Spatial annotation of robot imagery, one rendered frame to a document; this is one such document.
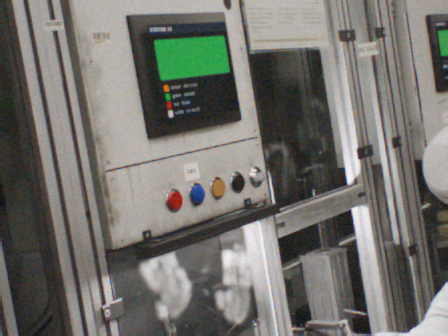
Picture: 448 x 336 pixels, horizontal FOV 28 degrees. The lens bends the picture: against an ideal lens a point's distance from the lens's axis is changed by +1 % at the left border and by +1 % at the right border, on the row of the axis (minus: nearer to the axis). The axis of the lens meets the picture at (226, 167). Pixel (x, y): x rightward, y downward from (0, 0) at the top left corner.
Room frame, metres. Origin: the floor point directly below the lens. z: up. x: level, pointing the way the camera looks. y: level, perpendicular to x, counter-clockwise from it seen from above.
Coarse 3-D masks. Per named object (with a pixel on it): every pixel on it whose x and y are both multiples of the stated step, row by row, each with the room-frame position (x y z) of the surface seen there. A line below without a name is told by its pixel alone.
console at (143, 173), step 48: (96, 0) 1.40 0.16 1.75; (144, 0) 1.49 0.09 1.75; (192, 0) 1.59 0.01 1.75; (96, 48) 1.39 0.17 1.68; (144, 48) 1.45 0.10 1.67; (240, 48) 1.68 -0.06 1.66; (96, 96) 1.37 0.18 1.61; (144, 96) 1.44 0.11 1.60; (240, 96) 1.66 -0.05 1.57; (96, 144) 1.37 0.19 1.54; (144, 144) 1.44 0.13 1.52; (192, 144) 1.54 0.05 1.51; (240, 144) 1.64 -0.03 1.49; (96, 192) 1.39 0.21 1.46; (144, 192) 1.43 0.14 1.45; (240, 192) 1.62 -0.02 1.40
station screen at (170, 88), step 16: (160, 32) 1.47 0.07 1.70; (176, 32) 1.51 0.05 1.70; (192, 32) 1.54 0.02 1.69; (208, 32) 1.57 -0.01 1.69; (224, 32) 1.61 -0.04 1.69; (160, 80) 1.46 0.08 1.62; (176, 80) 1.49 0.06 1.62; (192, 80) 1.52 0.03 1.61; (208, 80) 1.56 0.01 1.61; (224, 80) 1.59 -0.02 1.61; (160, 96) 1.45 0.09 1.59; (176, 96) 1.48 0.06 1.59; (192, 96) 1.52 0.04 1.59; (208, 96) 1.55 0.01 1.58; (224, 96) 1.59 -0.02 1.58; (176, 112) 1.48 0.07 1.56; (192, 112) 1.51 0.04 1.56; (208, 112) 1.54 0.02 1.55
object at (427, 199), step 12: (420, 168) 2.28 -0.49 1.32; (420, 180) 2.28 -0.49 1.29; (420, 192) 2.27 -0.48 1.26; (432, 192) 2.32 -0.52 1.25; (420, 204) 2.26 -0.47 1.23; (432, 204) 2.31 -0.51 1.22; (444, 204) 2.37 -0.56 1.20; (432, 216) 2.31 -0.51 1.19; (444, 216) 2.36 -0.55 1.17; (432, 228) 2.30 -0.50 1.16; (444, 228) 2.35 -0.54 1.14; (432, 240) 2.29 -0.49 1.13; (444, 240) 2.34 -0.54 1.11; (432, 252) 2.28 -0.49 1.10; (444, 252) 2.34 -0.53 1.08; (432, 264) 2.27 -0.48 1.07; (444, 264) 2.33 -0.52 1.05; (432, 276) 2.26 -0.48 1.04; (444, 276) 2.32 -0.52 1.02
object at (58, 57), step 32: (64, 32) 1.35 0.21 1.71; (64, 64) 1.34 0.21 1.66; (384, 64) 2.15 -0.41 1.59; (64, 96) 1.33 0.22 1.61; (64, 128) 1.33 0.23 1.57; (96, 224) 1.35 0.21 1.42; (96, 256) 1.34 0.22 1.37; (320, 256) 2.17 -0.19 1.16; (416, 256) 2.17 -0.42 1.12; (96, 288) 1.33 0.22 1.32; (320, 288) 2.18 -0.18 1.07; (96, 320) 1.32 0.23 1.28; (352, 320) 2.14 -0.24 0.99
